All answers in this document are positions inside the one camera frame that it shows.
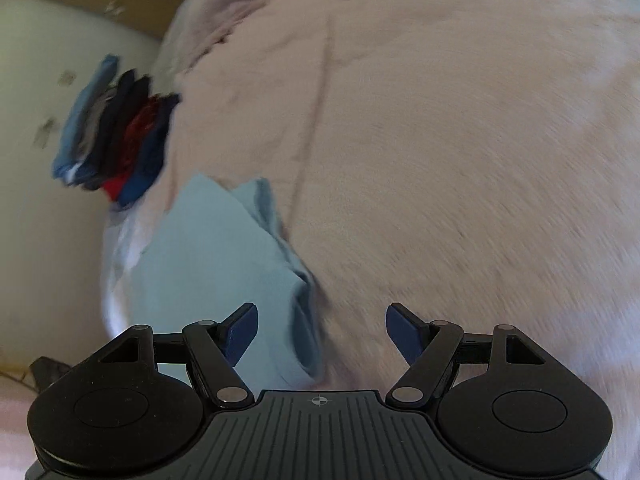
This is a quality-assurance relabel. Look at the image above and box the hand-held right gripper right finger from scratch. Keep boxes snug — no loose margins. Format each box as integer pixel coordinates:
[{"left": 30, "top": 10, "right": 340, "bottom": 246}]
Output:
[{"left": 385, "top": 302, "right": 547, "bottom": 405}]

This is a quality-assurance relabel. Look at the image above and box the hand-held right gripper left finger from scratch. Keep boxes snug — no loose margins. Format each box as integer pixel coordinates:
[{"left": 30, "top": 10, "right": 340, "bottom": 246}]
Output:
[{"left": 98, "top": 302, "right": 260, "bottom": 406}]

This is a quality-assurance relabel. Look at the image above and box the light blue shirt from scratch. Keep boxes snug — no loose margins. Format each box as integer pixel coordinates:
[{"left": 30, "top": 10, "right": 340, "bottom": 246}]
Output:
[{"left": 131, "top": 172, "right": 327, "bottom": 391}]

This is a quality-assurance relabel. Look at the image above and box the stack of folded clothes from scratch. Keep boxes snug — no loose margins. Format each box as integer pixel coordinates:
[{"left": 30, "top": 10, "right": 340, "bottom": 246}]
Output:
[{"left": 52, "top": 54, "right": 182, "bottom": 211}]

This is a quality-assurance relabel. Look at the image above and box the white cloth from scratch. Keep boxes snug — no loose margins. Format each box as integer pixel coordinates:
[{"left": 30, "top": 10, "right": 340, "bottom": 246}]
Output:
[{"left": 100, "top": 207, "right": 156, "bottom": 338}]

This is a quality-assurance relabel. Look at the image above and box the pink bedspread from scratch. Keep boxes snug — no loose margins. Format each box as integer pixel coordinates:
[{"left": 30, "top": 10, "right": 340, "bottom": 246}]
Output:
[{"left": 102, "top": 0, "right": 640, "bottom": 480}]

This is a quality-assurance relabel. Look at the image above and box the dark cloth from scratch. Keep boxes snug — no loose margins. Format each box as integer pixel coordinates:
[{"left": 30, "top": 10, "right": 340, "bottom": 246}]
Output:
[{"left": 29, "top": 356, "right": 72, "bottom": 391}]

